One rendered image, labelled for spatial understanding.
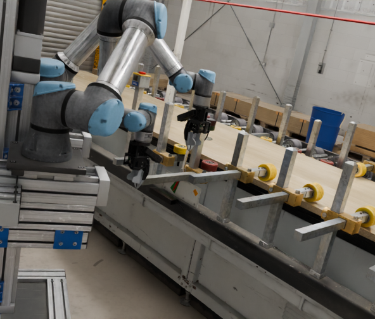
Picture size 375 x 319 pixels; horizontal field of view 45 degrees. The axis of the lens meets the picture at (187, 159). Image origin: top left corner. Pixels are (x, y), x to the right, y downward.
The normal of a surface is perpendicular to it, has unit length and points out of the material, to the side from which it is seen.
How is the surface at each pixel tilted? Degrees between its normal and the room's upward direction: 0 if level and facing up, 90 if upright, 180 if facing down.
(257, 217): 90
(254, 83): 90
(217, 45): 90
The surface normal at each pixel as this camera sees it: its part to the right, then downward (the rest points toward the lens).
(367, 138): -0.64, 0.08
